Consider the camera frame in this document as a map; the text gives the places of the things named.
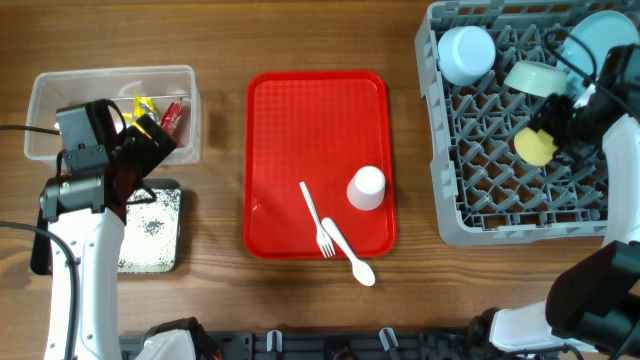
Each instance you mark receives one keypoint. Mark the green bowl with rice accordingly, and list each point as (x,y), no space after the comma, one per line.
(536,79)

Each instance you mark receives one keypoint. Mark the yellow foil wrapper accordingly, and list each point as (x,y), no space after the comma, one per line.
(142,106)

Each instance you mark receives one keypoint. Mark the red serving tray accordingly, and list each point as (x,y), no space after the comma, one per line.
(316,128)

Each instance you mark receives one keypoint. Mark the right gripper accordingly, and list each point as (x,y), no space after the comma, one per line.
(549,114)

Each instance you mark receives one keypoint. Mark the yellow upturned cup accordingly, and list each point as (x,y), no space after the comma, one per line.
(535,147)

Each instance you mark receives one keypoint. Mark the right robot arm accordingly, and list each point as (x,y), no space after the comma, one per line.
(590,307)

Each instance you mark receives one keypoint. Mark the light blue bowl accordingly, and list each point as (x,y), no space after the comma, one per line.
(465,54)

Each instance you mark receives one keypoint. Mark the white plastic spoon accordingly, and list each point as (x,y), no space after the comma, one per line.
(362,272)

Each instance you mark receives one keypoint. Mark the red snack wrapper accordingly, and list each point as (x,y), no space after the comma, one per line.
(172,117)

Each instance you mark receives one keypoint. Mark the white plastic fork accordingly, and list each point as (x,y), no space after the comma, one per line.
(323,240)

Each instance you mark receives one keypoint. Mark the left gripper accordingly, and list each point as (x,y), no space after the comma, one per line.
(153,155)

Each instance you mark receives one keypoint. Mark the light blue plate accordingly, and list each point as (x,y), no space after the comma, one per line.
(599,32)

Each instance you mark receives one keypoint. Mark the black waste tray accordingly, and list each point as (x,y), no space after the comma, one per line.
(151,233)

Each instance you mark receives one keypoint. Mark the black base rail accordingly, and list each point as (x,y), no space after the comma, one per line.
(447,344)

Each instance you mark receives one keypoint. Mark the clear plastic bin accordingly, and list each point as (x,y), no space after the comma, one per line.
(162,84)

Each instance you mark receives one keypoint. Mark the grey dishwasher rack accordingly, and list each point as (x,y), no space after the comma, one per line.
(485,194)

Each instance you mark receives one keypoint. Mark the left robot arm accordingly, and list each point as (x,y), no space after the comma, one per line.
(83,321)

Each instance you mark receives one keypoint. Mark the white upturned cup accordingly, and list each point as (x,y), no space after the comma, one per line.
(366,189)

